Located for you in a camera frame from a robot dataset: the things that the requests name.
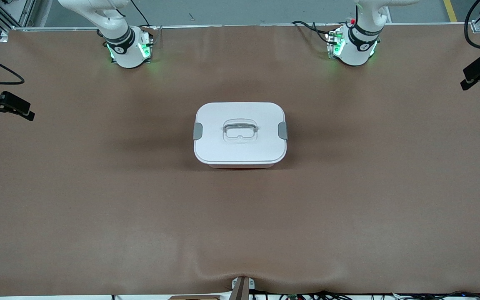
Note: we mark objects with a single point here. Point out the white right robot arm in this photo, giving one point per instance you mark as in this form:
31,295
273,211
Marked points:
123,54

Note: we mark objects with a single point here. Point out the pink plastic box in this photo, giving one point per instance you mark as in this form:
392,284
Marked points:
240,167

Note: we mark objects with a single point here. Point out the white box lid grey latches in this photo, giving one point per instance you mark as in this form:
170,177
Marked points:
240,152

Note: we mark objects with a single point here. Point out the metal clamp bracket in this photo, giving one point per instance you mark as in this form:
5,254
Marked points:
242,289

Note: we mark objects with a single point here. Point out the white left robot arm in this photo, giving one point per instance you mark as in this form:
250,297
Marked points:
356,52

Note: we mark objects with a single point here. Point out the brown wooden board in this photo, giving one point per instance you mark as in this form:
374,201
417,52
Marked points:
194,298

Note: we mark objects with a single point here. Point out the silver table edge rail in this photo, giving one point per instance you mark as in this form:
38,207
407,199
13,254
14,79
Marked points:
223,26

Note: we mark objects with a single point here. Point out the brown table mat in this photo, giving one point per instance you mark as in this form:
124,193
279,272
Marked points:
240,229

